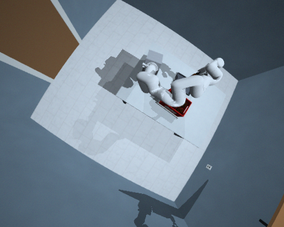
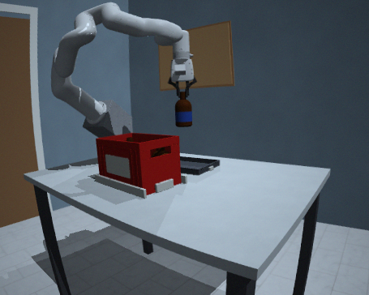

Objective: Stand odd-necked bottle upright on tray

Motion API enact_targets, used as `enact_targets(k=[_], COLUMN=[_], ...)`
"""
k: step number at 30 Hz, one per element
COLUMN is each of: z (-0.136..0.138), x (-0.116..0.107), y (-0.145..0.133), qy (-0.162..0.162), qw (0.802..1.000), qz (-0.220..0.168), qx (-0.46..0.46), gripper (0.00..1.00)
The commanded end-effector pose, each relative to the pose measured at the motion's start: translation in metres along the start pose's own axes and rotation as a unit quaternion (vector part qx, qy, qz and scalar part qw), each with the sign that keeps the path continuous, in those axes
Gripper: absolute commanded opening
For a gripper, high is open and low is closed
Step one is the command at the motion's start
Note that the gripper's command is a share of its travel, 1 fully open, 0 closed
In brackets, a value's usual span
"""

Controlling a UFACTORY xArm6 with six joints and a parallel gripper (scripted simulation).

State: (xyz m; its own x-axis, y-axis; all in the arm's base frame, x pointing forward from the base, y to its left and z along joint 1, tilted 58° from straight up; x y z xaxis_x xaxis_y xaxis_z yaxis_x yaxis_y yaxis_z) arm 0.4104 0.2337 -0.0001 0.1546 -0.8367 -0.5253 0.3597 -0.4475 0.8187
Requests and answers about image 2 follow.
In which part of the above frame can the red plastic crate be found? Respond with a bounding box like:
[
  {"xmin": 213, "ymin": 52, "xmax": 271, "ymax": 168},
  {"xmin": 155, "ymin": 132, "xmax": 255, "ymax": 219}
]
[{"xmin": 97, "ymin": 133, "xmax": 182, "ymax": 195}]

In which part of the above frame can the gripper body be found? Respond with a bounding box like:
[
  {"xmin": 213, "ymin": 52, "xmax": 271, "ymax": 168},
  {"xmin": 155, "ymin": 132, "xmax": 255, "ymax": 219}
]
[{"xmin": 170, "ymin": 58, "xmax": 194, "ymax": 82}]

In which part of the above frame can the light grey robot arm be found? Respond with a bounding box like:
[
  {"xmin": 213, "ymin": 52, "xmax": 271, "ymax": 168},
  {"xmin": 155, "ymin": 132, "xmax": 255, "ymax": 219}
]
[{"xmin": 51, "ymin": 2, "xmax": 193, "ymax": 124}]

